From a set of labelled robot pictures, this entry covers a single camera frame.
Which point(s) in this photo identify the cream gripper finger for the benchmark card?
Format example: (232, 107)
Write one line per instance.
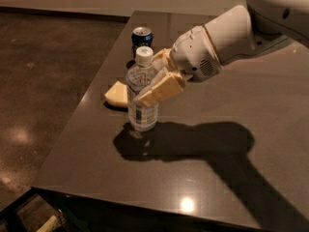
(164, 86)
(162, 60)

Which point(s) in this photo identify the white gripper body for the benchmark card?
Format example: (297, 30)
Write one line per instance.
(193, 54)

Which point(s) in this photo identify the clear blue-label plastic bottle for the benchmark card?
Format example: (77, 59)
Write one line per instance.
(138, 80)

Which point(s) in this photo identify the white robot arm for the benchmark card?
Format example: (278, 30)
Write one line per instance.
(256, 29)

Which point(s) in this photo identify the yellow sponge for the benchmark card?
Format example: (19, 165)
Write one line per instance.
(117, 95)

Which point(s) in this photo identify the blue soda can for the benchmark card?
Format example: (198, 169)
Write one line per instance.
(141, 36)

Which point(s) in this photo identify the pale object under table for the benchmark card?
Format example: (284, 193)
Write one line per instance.
(50, 225)

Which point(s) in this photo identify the black frame under table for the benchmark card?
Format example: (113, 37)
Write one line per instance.
(33, 208)

